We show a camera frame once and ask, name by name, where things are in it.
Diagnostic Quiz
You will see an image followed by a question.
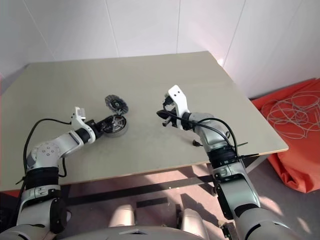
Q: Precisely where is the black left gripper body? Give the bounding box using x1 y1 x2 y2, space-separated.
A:
86 119 109 138

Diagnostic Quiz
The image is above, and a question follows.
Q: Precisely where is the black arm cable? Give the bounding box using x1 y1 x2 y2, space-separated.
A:
162 109 241 161
15 117 73 186

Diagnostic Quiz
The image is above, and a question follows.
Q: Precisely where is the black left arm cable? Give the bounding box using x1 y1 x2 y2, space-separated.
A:
15 117 73 186

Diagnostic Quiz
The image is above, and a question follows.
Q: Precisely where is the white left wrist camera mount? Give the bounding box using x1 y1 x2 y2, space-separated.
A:
69 106 97 141

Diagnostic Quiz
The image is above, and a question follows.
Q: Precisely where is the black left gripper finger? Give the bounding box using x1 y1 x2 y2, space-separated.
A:
103 124 119 135
100 115 119 126

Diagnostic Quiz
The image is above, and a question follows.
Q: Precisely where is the dark finned rotor disc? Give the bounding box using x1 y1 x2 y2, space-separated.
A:
104 94 130 116

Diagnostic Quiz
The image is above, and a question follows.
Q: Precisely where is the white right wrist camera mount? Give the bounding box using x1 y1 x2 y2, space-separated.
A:
167 84 192 130

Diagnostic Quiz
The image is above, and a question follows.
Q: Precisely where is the grey robot torso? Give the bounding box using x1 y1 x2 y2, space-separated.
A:
0 223 251 240

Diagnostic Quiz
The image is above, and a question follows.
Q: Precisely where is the grey rounded robot left knee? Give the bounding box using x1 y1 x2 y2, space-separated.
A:
108 204 137 228

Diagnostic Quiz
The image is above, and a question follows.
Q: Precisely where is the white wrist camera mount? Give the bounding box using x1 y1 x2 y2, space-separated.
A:
167 84 192 130
69 106 97 141

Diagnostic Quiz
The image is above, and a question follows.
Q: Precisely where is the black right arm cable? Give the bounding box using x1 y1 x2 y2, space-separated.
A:
162 109 241 161

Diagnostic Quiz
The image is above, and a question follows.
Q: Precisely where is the grey rounded robot knee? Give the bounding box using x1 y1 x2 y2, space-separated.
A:
108 204 137 228
179 208 210 240

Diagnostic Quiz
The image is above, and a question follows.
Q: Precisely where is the large orange cloth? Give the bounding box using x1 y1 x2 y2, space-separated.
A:
249 77 320 193

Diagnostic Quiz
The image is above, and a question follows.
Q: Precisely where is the grey rounded robot right knee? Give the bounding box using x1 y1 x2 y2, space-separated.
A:
179 208 210 240

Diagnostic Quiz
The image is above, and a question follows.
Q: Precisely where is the tangled white cable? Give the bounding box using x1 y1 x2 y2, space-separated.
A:
266 90 320 140

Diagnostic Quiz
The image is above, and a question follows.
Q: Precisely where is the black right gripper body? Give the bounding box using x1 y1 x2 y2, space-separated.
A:
162 95 181 127

